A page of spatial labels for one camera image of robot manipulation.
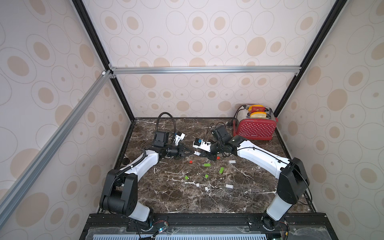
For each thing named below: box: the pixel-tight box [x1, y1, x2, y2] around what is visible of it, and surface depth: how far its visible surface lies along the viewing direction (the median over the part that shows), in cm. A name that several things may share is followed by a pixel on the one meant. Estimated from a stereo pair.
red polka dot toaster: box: [233, 105, 279, 141], surface depth 101 cm
